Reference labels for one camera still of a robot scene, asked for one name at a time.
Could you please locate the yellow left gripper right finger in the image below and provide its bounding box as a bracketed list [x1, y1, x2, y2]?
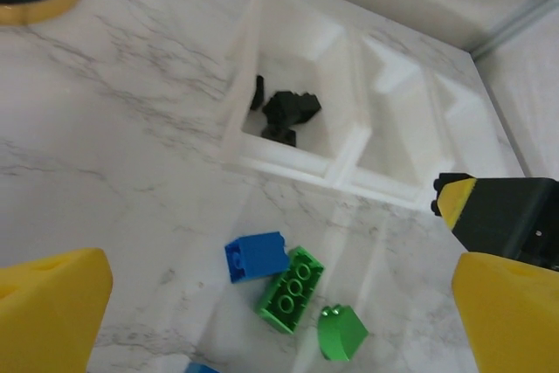
[452, 252, 559, 373]

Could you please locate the black lego brick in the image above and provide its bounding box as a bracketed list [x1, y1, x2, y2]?
[431, 173, 447, 218]
[261, 90, 322, 126]

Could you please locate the green curved lego brick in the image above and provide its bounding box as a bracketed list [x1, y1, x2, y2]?
[317, 305, 369, 362]

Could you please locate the green long lego brick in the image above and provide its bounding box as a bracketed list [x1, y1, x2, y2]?
[256, 245, 327, 333]

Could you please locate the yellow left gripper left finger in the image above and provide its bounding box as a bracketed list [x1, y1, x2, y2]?
[0, 248, 114, 373]

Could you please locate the white plastic container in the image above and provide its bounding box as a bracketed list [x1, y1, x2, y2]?
[338, 27, 442, 209]
[417, 69, 512, 212]
[217, 0, 372, 190]

